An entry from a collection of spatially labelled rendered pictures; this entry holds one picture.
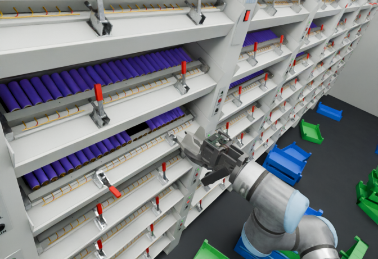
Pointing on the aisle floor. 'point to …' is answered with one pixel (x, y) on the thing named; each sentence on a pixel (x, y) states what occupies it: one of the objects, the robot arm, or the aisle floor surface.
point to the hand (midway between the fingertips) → (183, 137)
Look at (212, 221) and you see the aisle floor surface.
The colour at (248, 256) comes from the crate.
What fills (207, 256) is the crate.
